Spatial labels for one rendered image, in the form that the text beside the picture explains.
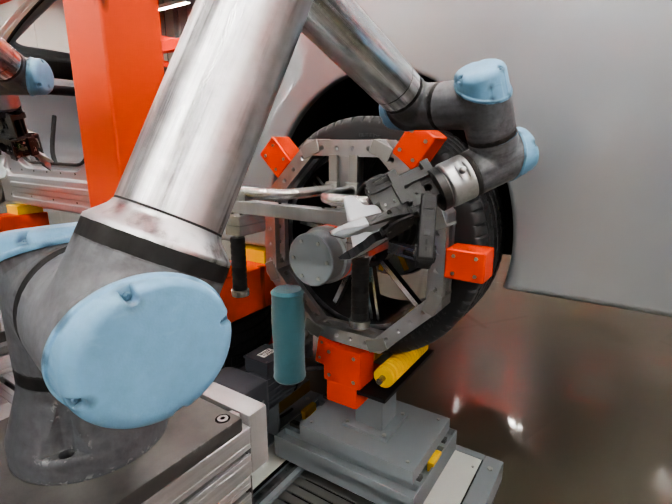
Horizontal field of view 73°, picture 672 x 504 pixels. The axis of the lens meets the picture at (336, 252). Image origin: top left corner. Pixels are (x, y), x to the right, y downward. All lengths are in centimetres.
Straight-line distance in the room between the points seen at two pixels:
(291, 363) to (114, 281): 95
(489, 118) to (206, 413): 55
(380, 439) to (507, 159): 100
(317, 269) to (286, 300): 16
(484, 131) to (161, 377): 56
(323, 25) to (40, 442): 55
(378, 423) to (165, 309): 125
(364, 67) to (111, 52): 74
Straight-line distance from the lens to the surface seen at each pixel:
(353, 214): 66
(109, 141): 127
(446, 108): 74
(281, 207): 102
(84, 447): 51
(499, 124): 72
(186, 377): 35
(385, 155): 107
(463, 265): 104
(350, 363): 126
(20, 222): 326
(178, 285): 32
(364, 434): 153
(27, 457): 53
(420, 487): 146
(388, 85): 72
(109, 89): 126
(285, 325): 119
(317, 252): 103
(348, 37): 65
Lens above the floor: 113
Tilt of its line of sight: 14 degrees down
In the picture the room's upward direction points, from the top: straight up
